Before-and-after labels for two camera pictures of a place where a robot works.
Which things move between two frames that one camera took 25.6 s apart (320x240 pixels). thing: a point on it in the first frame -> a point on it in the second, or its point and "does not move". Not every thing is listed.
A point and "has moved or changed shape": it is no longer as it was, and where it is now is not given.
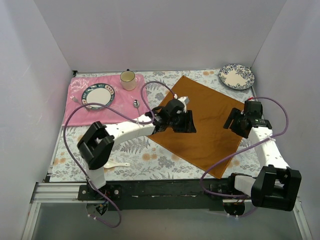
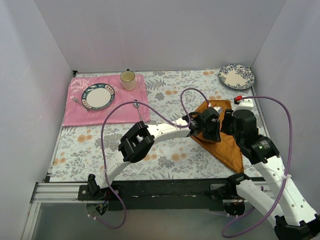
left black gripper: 186,122 -> 212,129
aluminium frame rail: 52,193 does not move
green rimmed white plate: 99,93 does not move
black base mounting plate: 183,194 does not move
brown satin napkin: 212,148 has moved or changed shape
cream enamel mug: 128,81 does not move
